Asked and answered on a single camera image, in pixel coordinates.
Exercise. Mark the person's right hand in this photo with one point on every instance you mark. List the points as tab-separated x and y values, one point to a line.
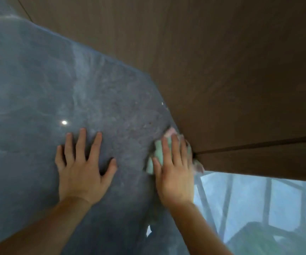
175	180

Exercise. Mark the person's left hand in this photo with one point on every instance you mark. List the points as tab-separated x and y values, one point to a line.
77	177

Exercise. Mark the person's right thumb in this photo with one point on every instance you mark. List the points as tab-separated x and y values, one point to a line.
157	169

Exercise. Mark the person's right middle finger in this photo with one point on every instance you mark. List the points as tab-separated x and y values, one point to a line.
177	148

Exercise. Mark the person's left little finger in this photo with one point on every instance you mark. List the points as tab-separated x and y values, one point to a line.
59	158

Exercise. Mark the person's left thumb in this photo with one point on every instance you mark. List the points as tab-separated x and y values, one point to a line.
109	169

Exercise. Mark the person's left middle finger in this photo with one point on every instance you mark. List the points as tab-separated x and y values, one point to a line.
80	144

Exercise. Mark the green and pink cleaning cloth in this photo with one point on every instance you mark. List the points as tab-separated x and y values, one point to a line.
159	154

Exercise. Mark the person's right forearm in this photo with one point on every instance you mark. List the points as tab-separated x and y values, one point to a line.
195	231

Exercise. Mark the person's left forearm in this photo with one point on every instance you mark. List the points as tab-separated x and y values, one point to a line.
38	228

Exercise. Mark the brown wooden cabinet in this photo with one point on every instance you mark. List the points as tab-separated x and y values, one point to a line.
208	76

